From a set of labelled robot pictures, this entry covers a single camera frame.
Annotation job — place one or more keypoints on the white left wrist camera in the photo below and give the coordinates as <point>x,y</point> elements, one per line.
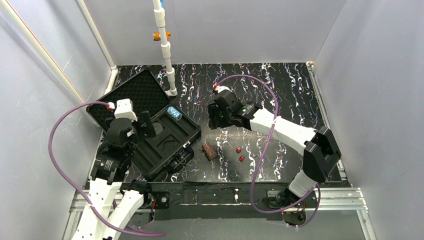
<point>124,109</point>

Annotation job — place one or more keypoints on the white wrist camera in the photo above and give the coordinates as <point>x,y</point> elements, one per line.
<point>124,109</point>
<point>218,89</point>

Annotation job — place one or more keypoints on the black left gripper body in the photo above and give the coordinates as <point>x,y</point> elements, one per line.
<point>142,124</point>

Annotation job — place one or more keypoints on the white corner pipe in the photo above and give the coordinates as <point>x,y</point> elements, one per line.
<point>92,25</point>

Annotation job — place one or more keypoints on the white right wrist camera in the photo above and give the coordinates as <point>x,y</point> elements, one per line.
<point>218,89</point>

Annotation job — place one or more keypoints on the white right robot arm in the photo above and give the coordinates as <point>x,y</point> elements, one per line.
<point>318,147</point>

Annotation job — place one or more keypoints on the brown poker chip stack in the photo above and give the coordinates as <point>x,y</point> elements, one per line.
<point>209,151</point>

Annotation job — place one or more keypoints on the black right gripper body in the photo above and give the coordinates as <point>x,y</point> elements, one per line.
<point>215,112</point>

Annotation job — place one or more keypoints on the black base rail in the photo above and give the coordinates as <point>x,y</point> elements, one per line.
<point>213,200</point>

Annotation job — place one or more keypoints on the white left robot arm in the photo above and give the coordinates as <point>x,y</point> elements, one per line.
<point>109,206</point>

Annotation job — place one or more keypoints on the black poker set case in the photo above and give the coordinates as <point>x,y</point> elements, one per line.
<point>170,150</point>

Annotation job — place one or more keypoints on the white pvc pole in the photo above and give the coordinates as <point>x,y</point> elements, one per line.
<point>159,14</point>

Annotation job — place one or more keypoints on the blue poker chip stack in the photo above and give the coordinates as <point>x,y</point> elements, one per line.
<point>173,112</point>

